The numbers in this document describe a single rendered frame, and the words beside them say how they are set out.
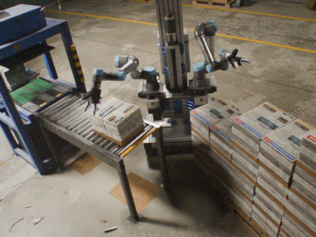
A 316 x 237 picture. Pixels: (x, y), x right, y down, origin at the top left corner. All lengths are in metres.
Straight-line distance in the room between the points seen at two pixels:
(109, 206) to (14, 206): 1.08
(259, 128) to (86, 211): 1.92
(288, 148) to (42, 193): 2.61
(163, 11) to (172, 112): 1.08
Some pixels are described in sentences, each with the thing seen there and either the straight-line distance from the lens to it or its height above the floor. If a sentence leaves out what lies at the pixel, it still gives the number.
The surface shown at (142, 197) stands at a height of 0.00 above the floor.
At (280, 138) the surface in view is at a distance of 2.10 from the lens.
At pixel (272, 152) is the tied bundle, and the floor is 1.03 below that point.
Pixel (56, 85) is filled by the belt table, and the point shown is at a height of 0.80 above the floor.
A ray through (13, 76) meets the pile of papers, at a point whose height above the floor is 0.95.
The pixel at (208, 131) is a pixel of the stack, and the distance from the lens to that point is 2.60.
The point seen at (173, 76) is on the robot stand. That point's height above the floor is 0.89.
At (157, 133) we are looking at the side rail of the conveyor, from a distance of 2.69.
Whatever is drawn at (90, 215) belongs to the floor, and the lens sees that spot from 3.15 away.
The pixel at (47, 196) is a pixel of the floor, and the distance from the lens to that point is 3.52.
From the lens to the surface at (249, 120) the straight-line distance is 2.23.
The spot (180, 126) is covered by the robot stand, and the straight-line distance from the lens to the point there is 3.58.
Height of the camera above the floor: 2.41
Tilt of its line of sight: 35 degrees down
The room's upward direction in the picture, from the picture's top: 8 degrees counter-clockwise
